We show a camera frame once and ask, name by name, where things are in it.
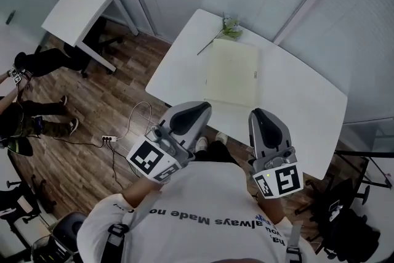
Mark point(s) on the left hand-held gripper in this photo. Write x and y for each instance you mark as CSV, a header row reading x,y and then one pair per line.
x,y
146,157

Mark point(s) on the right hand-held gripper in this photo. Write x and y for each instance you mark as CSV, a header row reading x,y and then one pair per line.
x,y
287,180

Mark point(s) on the person's left forearm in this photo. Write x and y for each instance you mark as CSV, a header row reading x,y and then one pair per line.
x,y
138,192

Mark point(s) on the person's right forearm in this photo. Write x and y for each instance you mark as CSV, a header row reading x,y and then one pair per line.
x,y
271,207

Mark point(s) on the white desk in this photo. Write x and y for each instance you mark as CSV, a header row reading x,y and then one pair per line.
x,y
292,95

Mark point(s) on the person's white left shoe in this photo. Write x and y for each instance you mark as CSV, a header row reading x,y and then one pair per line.
x,y
201,143

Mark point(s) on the person's white shoe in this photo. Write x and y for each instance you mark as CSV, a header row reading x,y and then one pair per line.
x,y
201,143
221,137

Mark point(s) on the person's white right shoe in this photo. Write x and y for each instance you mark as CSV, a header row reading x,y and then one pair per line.
x,y
221,137

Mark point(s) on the person's dark trousers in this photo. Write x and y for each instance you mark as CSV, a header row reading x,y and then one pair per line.
x,y
215,153

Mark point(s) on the white power strip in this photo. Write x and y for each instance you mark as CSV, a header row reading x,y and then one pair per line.
x,y
109,138

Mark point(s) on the person's white printed T-shirt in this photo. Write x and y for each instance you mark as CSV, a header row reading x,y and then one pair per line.
x,y
200,209

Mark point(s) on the black swivel chair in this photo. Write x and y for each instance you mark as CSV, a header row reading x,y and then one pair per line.
x,y
341,194

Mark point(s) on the artificial flower sprig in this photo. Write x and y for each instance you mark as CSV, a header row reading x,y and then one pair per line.
x,y
231,28

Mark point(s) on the black backpack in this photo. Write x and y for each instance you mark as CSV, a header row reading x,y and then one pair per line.
x,y
354,237

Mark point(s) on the small white side table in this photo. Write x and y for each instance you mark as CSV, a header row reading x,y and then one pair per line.
x,y
80,9

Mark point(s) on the black equipment stand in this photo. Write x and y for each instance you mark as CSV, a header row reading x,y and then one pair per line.
x,y
18,203

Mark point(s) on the black frame table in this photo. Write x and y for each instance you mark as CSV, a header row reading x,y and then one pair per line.
x,y
354,155

